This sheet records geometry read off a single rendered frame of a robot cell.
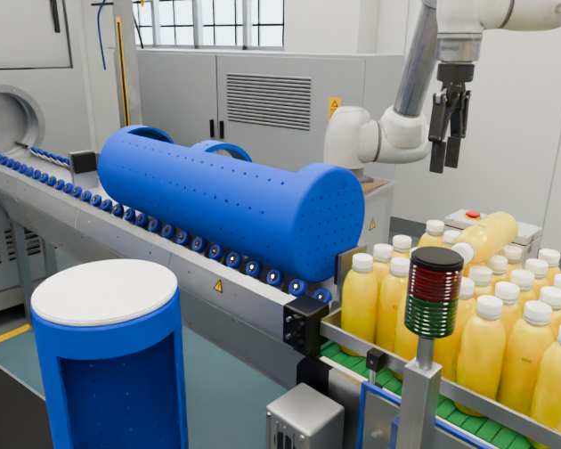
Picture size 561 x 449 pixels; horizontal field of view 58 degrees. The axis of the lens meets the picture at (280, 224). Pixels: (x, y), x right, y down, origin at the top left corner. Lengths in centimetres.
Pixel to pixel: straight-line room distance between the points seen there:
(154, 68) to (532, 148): 271
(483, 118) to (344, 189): 282
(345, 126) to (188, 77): 200
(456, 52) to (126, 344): 86
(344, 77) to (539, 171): 165
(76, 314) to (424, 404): 62
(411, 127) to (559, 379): 119
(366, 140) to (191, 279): 82
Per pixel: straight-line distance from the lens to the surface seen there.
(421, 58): 180
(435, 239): 125
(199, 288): 146
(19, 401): 238
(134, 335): 99
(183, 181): 140
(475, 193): 408
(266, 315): 128
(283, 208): 113
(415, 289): 65
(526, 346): 93
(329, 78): 298
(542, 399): 92
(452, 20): 115
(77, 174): 222
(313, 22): 420
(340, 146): 187
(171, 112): 386
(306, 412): 101
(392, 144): 191
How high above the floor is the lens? 150
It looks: 20 degrees down
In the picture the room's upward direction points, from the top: 1 degrees clockwise
